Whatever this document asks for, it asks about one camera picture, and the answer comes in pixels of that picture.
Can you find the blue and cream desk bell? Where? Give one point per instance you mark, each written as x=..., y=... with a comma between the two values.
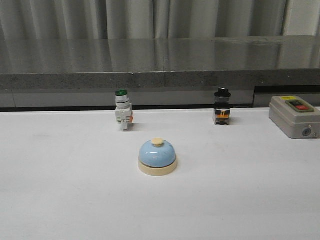
x=157, y=157

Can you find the green push button switch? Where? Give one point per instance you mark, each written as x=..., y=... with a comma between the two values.
x=124, y=109

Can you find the black rotary selector switch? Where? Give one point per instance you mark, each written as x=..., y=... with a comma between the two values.
x=222, y=109

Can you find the grey curtain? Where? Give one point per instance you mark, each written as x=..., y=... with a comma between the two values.
x=156, y=19

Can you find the grey start stop switch box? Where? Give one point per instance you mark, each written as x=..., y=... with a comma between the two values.
x=295, y=117

